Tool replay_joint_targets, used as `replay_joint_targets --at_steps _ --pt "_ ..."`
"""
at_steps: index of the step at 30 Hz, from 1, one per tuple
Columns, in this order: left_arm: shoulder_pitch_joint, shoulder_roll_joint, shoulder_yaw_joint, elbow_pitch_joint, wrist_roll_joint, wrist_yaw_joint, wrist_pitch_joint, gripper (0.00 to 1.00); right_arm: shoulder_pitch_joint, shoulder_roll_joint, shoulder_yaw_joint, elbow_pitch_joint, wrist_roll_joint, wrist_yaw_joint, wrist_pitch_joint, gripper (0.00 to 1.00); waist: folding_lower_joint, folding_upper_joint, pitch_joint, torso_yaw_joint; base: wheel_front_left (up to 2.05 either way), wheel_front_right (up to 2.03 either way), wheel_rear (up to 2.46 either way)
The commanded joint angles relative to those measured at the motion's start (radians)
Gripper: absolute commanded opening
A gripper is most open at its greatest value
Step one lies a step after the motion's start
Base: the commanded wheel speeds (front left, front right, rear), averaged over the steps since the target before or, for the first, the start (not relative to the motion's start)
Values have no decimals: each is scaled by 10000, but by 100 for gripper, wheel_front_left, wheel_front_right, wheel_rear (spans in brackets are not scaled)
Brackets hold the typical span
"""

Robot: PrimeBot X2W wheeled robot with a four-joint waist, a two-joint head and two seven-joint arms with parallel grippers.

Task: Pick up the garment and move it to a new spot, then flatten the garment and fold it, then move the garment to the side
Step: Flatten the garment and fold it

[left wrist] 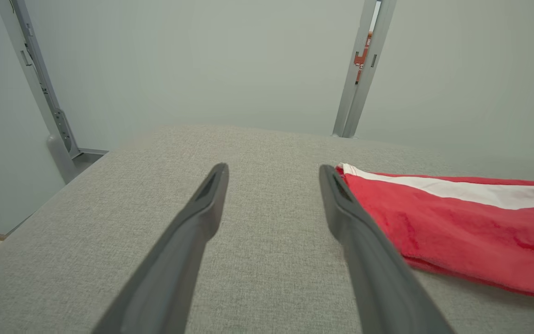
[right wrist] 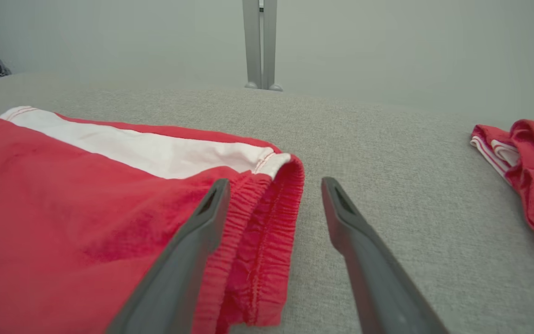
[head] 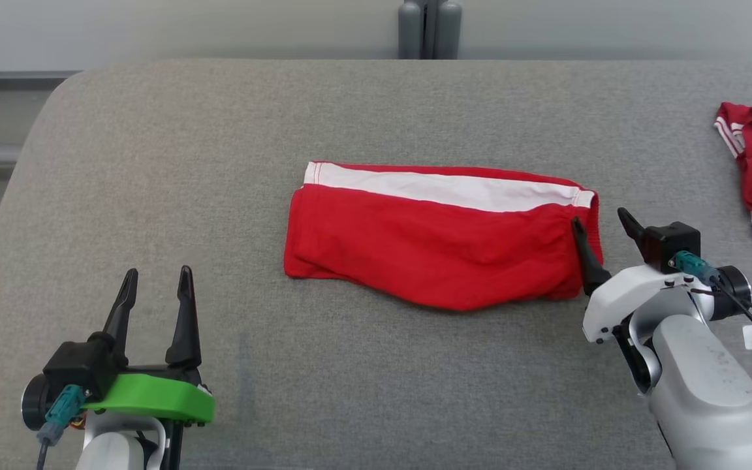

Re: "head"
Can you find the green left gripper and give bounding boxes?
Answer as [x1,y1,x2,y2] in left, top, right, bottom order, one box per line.
[82,265,215,425]

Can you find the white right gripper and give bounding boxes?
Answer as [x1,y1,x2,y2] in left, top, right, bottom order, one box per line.
[571,208,710,343]

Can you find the red shorts with white stripe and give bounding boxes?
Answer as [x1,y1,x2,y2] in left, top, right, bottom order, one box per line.
[283,161,604,312]

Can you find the teal plug black cable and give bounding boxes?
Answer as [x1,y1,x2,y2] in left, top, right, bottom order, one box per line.
[37,385,86,470]
[668,251,752,409]

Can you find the grey partition post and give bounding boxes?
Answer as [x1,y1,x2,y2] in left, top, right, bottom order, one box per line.
[430,0,463,60]
[398,0,429,60]

